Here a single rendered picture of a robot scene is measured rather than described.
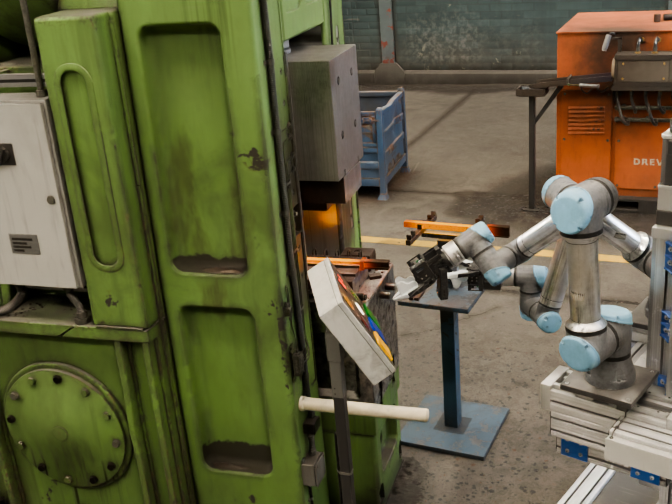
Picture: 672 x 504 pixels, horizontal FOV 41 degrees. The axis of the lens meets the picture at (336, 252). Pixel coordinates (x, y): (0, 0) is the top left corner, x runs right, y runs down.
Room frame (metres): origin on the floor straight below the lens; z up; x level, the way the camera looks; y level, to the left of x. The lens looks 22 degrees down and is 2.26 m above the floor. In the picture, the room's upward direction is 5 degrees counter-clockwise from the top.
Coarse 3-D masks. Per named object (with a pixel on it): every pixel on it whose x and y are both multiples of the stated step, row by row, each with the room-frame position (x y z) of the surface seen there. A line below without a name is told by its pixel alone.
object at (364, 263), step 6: (312, 258) 3.08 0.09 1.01; (318, 258) 3.08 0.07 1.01; (324, 258) 3.07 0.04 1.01; (330, 258) 3.07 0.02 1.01; (336, 258) 3.06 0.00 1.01; (354, 264) 3.02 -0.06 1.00; (360, 264) 3.00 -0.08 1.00; (366, 264) 3.01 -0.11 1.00; (372, 264) 3.00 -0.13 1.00; (378, 264) 2.99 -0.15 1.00; (384, 264) 2.99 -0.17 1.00
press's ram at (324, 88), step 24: (312, 48) 3.12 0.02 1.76; (336, 48) 3.08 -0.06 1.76; (312, 72) 2.88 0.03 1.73; (336, 72) 2.92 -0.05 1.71; (312, 96) 2.88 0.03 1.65; (336, 96) 2.90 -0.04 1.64; (312, 120) 2.88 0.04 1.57; (336, 120) 2.88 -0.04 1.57; (360, 120) 3.13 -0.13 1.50; (312, 144) 2.88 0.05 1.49; (336, 144) 2.86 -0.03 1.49; (360, 144) 3.11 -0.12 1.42; (312, 168) 2.89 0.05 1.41; (336, 168) 2.86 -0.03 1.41
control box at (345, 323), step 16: (320, 272) 2.53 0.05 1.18; (336, 272) 2.53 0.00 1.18; (320, 288) 2.43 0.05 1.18; (336, 288) 2.37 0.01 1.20; (320, 304) 2.33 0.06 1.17; (336, 304) 2.28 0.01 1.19; (352, 304) 2.39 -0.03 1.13; (336, 320) 2.27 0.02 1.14; (352, 320) 2.28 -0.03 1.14; (368, 320) 2.46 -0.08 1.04; (336, 336) 2.27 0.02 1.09; (352, 336) 2.28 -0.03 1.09; (368, 336) 2.28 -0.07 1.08; (352, 352) 2.28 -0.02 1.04; (368, 352) 2.28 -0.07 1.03; (384, 352) 2.31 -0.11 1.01; (368, 368) 2.28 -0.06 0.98; (384, 368) 2.28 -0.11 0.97
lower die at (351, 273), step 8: (312, 256) 3.14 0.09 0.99; (320, 256) 3.14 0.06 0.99; (328, 256) 3.13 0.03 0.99; (336, 256) 3.12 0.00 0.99; (344, 256) 3.12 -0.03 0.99; (352, 256) 3.11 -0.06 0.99; (312, 264) 3.05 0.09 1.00; (336, 264) 3.03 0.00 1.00; (344, 264) 3.02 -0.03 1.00; (352, 264) 3.01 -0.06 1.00; (344, 272) 2.97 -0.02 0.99; (352, 272) 2.96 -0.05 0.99; (360, 272) 3.00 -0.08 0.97; (352, 280) 2.92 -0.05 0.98; (360, 280) 3.00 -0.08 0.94; (352, 288) 2.90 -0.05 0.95
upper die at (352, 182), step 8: (352, 168) 3.00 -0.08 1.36; (360, 168) 3.09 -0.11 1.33; (344, 176) 2.91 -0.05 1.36; (352, 176) 3.00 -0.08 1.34; (360, 176) 3.08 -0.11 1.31; (304, 184) 2.95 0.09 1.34; (312, 184) 2.94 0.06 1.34; (320, 184) 2.93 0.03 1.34; (328, 184) 2.92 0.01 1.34; (336, 184) 2.91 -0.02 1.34; (344, 184) 2.91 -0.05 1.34; (352, 184) 2.99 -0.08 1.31; (360, 184) 3.08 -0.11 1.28; (304, 192) 2.95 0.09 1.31; (312, 192) 2.94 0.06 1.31; (320, 192) 2.93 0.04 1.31; (328, 192) 2.92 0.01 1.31; (336, 192) 2.91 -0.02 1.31; (344, 192) 2.90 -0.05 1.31; (352, 192) 2.98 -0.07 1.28; (304, 200) 2.95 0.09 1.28; (312, 200) 2.94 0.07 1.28; (320, 200) 2.93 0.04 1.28; (328, 200) 2.92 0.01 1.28; (336, 200) 2.91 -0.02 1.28; (344, 200) 2.90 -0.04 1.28
